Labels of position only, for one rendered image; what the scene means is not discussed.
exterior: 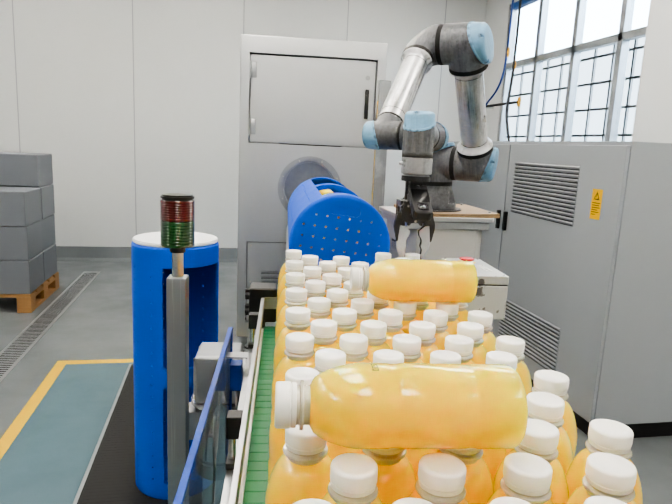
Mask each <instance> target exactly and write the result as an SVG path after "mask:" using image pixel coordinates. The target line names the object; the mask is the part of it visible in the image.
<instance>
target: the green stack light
mask: <svg viewBox="0 0 672 504"><path fill-rule="evenodd" d="M194 224H195V221H191V222H166V221H162V220H161V221H160V245H161V246H162V247H165V248H173V249H182V248H191V247H193V246H195V231H194V230H195V228H194V227H195V225H194Z"/></svg>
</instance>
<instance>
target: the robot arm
mask: <svg viewBox="0 0 672 504"><path fill-rule="evenodd" d="M493 56H494V41H493V35H492V31H491V29H490V27H489V25H488V24H487V23H485V22H474V21H470V22H465V23H449V24H435V25H432V26H429V27H427V28H425V29H424V30H422V31H421V32H419V33H418V34H417V35H416V36H415V37H414V38H413V39H412V40H411V41H410V42H409V43H408V44H407V46H406V47H405V49H404V51H403V53H402V55H401V66H400V68H399V71H398V73H397V75H396V77H395V80H394V82H393V84H392V86H391V89H390V91H389V93H388V95H387V98H386V100H385V102H384V104H383V107H382V109H381V111H380V113H379V116H378V118H377V120H376V121H374V120H372V121H368V122H366V123H365V124H364V126H363V129H362V141H363V144H364V146H365V147H366V148H368V149H375V150H402V161H400V162H399V165H402V166H401V173H402V174H403V175H401V180H402V181H405V194H404V197H403V199H396V215H395V220H394V233H395V238H396V239H395V242H396V249H397V253H398V256H399V257H403V258H404V257H405V248H406V239H407V238H408V236H409V233H410V231H409V230H408V229H407V227H406V226H405V222H407V225H408V226H410V224H411V223H418V224H419V225H420V226H421V228H420V229H419V230H418V236H419V238H420V244H419V247H420V253H419V254H420V260H424V258H425V256H426V254H427V252H428V249H429V246H430V243H431V241H432V237H433V234H434V231H435V221H434V218H433V215H434V214H433V210H438V211H446V210H455V209H456V202H455V198H454V195H453V191H452V180H456V181H474V182H490V181H491V180H492V179H493V178H494V175H495V172H496V168H497V163H498V156H499V149H498V148H496V147H493V143H492V140H491V139H489V138H488V137H487V121H486V104H485V88H484V72H485V71H486V70H487V68H488V64H490V63H491V62H492V60H493ZM436 65H448V67H449V73H450V74H451V75H452V76H454V77H455V85H456V96H457V106H458V116H459V127H460V137H461V141H460V142H459V143H458V144H457V146H455V143H454V142H448V140H449V133H448V130H447V129H446V127H445V126H444V125H442V124H441V123H439V122H436V121H435V113H434V112H431V111H410V110H411V108H412V105H413V103H414V100H415V98H416V95H417V93H418V91H419V88H420V86H421V83H422V81H423V78H424V76H425V74H427V73H428V72H429V71H430V70H431V68H432V66H436ZM422 223H424V224H422Z"/></svg>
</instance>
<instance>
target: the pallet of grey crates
mask: <svg viewBox="0 0 672 504"><path fill-rule="evenodd" d="M54 213H55V205H54V185H53V167H52V154H48V153H24V152H0V298H16V299H17V313H32V312H33V311H34V310H35V309H36V308H37V307H38V306H40V305H41V304H42V303H43V302H44V301H45V300H46V299H47V298H48V297H49V296H50V295H52V294H53V293H54V292H55V291H56V290H57V289H58V288H59V272H57V252H56V244H55V243H56V238H55V215H54Z"/></svg>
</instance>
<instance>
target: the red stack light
mask: <svg viewBox="0 0 672 504"><path fill-rule="evenodd" d="M194 205H195V200H191V201H168V200H162V199H161V200H160V214H161V215H160V220H162V221H166V222H191V221H194V220H195V213H194V212H195V206H194Z"/></svg>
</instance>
